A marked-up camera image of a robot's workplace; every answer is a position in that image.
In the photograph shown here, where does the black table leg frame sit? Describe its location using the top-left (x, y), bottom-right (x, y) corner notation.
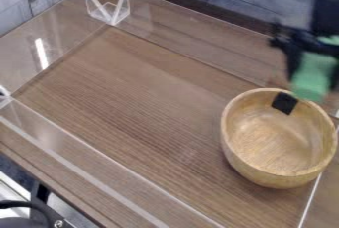
top-left (29, 181), bottom-right (105, 228)

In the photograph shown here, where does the black square patch in bowl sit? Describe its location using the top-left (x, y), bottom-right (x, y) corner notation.
top-left (270, 92), bottom-right (297, 115)

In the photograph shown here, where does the black cable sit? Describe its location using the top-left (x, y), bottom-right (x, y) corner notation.
top-left (0, 200), bottom-right (33, 220)

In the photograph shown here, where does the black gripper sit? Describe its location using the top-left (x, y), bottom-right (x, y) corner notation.
top-left (268, 23), bottom-right (339, 91)

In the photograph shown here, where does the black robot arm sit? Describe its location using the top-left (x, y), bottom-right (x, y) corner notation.
top-left (268, 0), bottom-right (339, 93)

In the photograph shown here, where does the clear acrylic corner bracket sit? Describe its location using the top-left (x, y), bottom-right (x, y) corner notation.
top-left (83, 0), bottom-right (129, 26)

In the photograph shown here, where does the wooden bowl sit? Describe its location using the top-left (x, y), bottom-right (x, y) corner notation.
top-left (220, 88), bottom-right (337, 189)

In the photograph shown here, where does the clear acrylic enclosure wall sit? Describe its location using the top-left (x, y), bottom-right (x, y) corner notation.
top-left (0, 0), bottom-right (339, 228)

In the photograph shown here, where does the green stick block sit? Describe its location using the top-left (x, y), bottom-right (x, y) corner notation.
top-left (288, 35), bottom-right (339, 103)

